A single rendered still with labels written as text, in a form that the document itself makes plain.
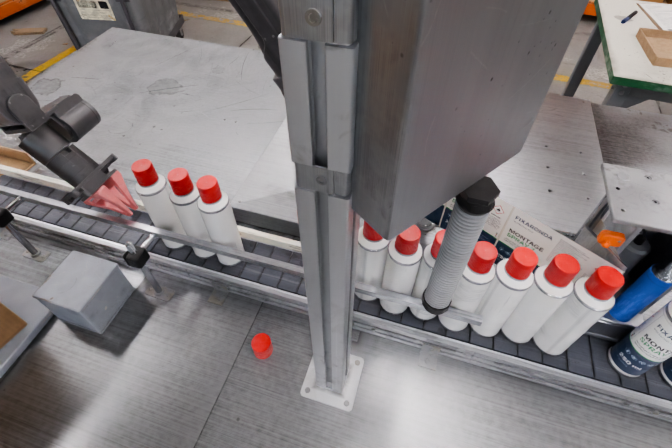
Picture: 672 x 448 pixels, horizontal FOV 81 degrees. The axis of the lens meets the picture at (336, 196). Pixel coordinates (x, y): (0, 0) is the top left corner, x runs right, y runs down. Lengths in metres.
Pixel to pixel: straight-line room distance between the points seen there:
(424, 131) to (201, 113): 1.06
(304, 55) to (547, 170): 0.88
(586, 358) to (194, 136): 1.01
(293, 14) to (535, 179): 0.86
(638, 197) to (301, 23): 0.53
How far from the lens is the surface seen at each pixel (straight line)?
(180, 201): 0.70
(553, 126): 1.21
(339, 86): 0.24
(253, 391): 0.74
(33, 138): 0.81
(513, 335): 0.74
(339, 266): 0.38
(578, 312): 0.66
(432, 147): 0.26
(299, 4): 0.23
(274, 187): 0.91
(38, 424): 0.85
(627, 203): 0.64
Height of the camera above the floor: 1.53
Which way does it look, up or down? 48 degrees down
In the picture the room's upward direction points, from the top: straight up
